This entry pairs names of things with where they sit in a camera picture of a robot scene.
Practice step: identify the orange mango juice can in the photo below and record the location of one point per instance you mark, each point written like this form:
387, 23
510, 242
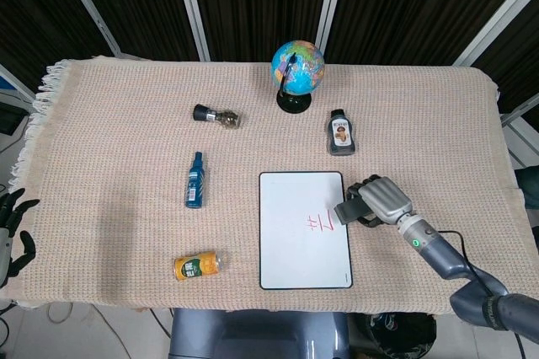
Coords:
198, 266

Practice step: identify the grey robot torso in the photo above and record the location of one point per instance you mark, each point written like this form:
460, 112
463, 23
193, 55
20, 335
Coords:
252, 333

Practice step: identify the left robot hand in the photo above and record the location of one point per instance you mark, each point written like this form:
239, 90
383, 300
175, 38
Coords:
8, 241

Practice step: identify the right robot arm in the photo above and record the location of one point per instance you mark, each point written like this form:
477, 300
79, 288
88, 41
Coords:
442, 253

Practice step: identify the black waste bin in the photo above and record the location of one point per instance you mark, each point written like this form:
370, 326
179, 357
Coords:
404, 335

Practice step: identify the beige woven tablecloth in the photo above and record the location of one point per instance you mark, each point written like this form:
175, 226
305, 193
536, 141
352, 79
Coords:
126, 144

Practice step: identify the blue desk globe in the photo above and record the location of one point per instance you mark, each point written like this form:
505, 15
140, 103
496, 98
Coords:
298, 66

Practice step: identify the blue spray bottle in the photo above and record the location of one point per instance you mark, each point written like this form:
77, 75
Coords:
195, 182

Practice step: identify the white partition post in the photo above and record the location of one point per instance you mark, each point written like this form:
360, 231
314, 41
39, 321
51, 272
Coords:
191, 5
497, 17
84, 1
333, 1

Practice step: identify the white board with black frame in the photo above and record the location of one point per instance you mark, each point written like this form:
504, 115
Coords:
295, 224

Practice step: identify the dark grey board eraser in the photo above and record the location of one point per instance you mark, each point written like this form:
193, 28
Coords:
349, 209

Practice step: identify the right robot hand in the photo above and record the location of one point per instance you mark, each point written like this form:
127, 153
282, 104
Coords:
385, 199

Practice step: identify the glass pepper grinder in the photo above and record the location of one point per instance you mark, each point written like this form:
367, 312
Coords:
217, 116

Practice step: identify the dark sauce bottle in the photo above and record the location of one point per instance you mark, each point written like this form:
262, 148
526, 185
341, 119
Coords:
341, 133

